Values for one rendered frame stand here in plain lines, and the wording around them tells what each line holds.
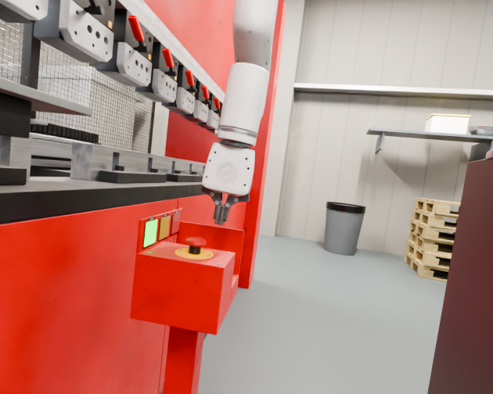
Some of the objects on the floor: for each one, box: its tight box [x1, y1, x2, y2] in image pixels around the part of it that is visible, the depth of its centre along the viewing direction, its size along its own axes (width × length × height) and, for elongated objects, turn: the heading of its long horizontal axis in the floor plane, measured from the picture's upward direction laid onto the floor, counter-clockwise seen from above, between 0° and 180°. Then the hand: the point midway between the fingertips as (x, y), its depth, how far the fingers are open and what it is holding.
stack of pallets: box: [404, 198, 461, 282], centre depth 368 cm, size 126×87×90 cm
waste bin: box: [324, 202, 366, 256], centre depth 431 cm, size 54×54×68 cm
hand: (221, 214), depth 66 cm, fingers closed
